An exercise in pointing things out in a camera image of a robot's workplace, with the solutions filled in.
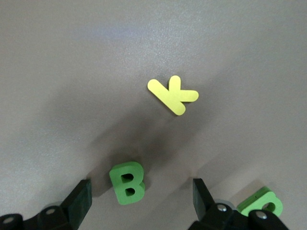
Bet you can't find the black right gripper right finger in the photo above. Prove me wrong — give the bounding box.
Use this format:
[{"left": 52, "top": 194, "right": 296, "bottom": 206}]
[{"left": 189, "top": 177, "right": 248, "bottom": 230}]

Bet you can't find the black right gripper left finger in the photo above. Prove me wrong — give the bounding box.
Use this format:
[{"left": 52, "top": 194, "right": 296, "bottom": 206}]
[{"left": 35, "top": 179, "right": 93, "bottom": 230}]

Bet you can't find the green foam letter B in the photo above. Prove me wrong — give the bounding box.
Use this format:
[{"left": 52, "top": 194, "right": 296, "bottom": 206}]
[{"left": 109, "top": 161, "right": 146, "bottom": 206}]

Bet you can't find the yellow foam letter K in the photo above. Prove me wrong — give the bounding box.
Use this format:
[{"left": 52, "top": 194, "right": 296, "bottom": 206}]
[{"left": 147, "top": 75, "right": 200, "bottom": 116}]

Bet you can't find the green foam letter P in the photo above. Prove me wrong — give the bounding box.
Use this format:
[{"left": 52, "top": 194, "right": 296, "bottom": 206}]
[{"left": 236, "top": 186, "right": 283, "bottom": 218}]

